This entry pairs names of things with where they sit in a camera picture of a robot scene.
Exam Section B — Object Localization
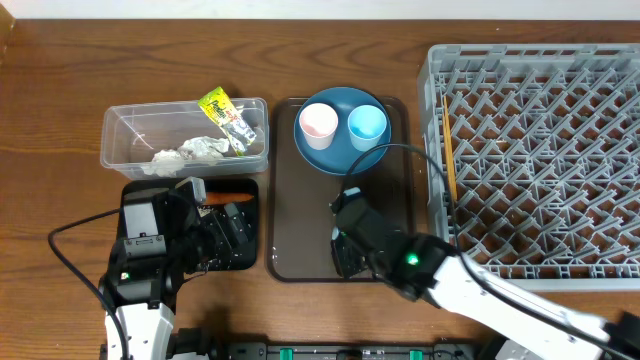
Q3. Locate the orange carrot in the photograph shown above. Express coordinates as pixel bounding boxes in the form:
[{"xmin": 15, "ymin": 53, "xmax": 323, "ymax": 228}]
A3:
[{"xmin": 204, "ymin": 192, "xmax": 254, "ymax": 206}]

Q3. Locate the yellow green snack wrapper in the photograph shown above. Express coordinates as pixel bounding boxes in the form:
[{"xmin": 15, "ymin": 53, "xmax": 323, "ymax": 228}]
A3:
[{"xmin": 198, "ymin": 87, "xmax": 257, "ymax": 156}]

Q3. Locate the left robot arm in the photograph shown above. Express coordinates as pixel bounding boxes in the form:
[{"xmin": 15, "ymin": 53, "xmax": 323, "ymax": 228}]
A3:
[{"xmin": 100, "ymin": 196, "xmax": 257, "ymax": 359}]

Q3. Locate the clear plastic bin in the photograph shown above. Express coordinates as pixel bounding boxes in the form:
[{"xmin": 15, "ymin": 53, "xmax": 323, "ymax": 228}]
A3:
[{"xmin": 100, "ymin": 97, "xmax": 269, "ymax": 180}]

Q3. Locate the black tray bin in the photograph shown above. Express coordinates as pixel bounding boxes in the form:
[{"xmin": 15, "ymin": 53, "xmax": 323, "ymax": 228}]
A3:
[{"xmin": 110, "ymin": 177, "xmax": 259, "ymax": 274}]

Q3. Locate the light blue bowl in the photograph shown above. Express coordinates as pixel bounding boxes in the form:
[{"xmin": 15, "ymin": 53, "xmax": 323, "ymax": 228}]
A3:
[{"xmin": 329, "ymin": 187, "xmax": 361, "ymax": 241}]

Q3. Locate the wooden chopstick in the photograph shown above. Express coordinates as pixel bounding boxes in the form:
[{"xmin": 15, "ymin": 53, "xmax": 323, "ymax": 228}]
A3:
[
  {"xmin": 442, "ymin": 95, "xmax": 457, "ymax": 202},
  {"xmin": 443, "ymin": 104, "xmax": 458, "ymax": 202}
]

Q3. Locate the white paper ball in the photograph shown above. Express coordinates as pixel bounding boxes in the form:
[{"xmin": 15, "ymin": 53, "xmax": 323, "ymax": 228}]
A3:
[{"xmin": 141, "ymin": 150, "xmax": 184, "ymax": 177}]

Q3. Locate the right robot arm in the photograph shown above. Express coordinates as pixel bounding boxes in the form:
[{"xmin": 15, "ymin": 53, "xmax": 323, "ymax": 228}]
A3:
[{"xmin": 331, "ymin": 230, "xmax": 639, "ymax": 359}]

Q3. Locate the light blue cup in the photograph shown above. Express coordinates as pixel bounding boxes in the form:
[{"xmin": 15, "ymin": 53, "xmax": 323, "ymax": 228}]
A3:
[{"xmin": 347, "ymin": 105, "xmax": 388, "ymax": 152}]

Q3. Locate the dark brown serving tray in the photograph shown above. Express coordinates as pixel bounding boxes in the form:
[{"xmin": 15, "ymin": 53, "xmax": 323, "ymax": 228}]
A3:
[{"xmin": 266, "ymin": 98, "xmax": 415, "ymax": 283}]

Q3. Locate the white tissue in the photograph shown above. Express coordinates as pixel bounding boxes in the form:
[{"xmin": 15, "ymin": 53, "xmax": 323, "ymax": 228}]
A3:
[{"xmin": 178, "ymin": 136, "xmax": 230, "ymax": 161}]

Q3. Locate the pink cup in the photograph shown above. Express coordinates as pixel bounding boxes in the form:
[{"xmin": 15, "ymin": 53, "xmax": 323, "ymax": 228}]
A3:
[{"xmin": 299, "ymin": 103, "xmax": 339, "ymax": 150}]

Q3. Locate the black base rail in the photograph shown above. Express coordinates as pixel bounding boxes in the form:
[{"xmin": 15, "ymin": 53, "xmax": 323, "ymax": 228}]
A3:
[{"xmin": 164, "ymin": 328, "xmax": 506, "ymax": 360}]

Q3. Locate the dark blue plate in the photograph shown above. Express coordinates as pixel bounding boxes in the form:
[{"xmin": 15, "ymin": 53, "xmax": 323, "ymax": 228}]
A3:
[{"xmin": 294, "ymin": 87, "xmax": 392, "ymax": 176}]

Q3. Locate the grey dishwasher rack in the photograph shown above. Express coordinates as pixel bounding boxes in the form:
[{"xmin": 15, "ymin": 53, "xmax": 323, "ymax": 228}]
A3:
[{"xmin": 418, "ymin": 44, "xmax": 639, "ymax": 292}]

